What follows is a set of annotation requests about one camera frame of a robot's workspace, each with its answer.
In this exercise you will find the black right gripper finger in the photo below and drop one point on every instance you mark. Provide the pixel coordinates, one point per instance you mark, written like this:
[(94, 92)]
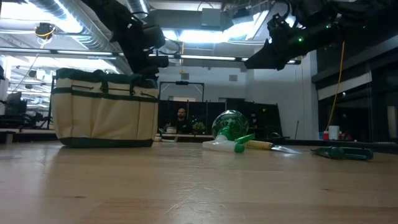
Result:
[(261, 60)]

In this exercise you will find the green spray bottle white nozzle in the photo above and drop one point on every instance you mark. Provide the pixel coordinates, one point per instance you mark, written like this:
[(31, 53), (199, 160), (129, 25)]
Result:
[(230, 126)]

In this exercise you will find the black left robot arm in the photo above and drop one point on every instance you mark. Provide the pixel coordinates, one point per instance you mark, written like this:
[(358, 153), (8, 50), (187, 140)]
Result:
[(105, 18)]

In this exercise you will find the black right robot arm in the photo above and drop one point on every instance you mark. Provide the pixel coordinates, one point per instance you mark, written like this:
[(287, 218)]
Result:
[(335, 25)]

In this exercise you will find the beige green gardening bag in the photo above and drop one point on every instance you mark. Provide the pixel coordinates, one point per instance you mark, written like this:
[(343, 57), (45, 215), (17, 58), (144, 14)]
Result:
[(102, 118)]

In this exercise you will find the person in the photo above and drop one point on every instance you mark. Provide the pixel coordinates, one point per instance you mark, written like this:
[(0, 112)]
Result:
[(182, 121)]

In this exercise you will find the grey ceiling junction box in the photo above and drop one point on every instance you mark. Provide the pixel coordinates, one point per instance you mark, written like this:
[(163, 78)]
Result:
[(211, 17)]

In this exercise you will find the small potted plant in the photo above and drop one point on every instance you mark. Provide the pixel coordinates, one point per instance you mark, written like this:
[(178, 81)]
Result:
[(198, 127)]

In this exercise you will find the white cup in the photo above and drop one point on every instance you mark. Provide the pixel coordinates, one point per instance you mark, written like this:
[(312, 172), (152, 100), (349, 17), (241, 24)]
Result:
[(333, 132)]

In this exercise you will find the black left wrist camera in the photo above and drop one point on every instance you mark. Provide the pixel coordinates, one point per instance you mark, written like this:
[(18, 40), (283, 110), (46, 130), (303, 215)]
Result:
[(154, 36)]

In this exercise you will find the black stand frame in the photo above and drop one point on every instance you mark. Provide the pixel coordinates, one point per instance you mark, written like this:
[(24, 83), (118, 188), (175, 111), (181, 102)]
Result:
[(182, 83)]

